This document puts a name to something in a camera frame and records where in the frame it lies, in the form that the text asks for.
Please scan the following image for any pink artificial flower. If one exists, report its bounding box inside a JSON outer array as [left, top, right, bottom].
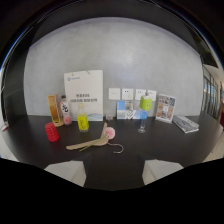
[[78, 126, 117, 153]]

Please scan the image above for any blue and white card box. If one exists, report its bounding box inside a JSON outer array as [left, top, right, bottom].
[[116, 100, 149, 121]]

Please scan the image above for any white wall switch plate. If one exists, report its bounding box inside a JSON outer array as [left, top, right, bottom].
[[108, 87, 122, 101]]

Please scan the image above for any flat lying magazine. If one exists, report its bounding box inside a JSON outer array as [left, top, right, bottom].
[[172, 114, 200, 135]]

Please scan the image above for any yellow wooden box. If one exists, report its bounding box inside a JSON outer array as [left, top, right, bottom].
[[47, 94, 65, 128]]

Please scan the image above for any white paper shopping bag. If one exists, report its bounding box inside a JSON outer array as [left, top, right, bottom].
[[63, 69, 105, 122]]

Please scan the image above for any yellow labelled drink bottle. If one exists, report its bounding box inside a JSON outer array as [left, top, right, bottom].
[[76, 102, 90, 134]]

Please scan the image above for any green plug adapter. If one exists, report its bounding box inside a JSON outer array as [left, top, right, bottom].
[[139, 95, 154, 111]]

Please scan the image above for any white labelled drink bottle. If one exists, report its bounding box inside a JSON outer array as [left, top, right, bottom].
[[59, 94, 73, 127]]

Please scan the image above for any red ribbed cup stack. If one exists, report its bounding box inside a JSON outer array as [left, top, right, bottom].
[[44, 122, 61, 143]]

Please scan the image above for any white wall socket plate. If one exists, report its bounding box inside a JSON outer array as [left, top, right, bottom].
[[134, 88, 147, 101], [146, 89, 158, 102], [121, 87, 135, 101]]

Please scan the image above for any wooden clothes hanger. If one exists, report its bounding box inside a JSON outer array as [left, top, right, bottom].
[[65, 122, 125, 155]]

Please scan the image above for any upright picture booklet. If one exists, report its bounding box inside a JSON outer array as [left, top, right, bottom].
[[155, 93, 177, 124]]

